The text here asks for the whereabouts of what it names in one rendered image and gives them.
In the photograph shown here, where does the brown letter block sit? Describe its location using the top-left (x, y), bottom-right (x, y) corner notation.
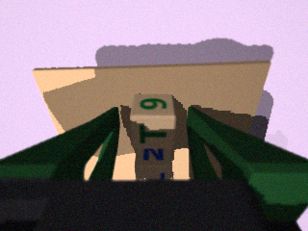
top-left (134, 149), bottom-right (172, 179)
top-left (130, 94), bottom-right (176, 149)

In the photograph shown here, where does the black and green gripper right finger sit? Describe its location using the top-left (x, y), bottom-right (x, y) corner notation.
top-left (187, 107), bottom-right (308, 222)

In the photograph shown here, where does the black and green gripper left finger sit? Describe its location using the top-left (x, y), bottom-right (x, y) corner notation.
top-left (0, 107), bottom-right (120, 180)

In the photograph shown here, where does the tan flat mat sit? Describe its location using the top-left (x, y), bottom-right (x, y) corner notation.
top-left (32, 61), bottom-right (271, 179)

